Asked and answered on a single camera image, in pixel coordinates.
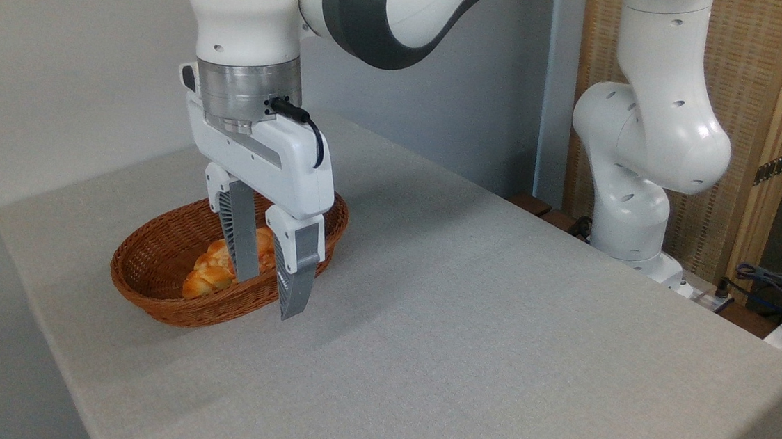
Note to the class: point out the brown wicker basket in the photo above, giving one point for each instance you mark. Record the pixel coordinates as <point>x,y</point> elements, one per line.
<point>150,263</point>

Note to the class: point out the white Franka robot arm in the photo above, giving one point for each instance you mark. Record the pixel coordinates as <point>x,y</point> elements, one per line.
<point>649,128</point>

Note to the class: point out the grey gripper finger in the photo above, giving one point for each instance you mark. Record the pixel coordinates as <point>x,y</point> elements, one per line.
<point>297,271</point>
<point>242,236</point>

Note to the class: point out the orange braided bread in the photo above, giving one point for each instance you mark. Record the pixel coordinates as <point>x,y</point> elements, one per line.
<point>208,278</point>

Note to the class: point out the brown wooden board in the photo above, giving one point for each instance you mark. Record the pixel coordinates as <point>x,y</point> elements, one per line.
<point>530,204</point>

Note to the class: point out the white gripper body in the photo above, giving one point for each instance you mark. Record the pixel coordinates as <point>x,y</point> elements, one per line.
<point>284,162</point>

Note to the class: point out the woven bamboo folding screen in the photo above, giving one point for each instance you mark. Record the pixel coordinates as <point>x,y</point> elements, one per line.
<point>751,73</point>

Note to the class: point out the black power plug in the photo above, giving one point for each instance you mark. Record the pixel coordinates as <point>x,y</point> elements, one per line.
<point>724,287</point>

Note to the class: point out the black screen hinge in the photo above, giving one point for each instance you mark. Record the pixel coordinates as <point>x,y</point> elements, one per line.
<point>775,167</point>

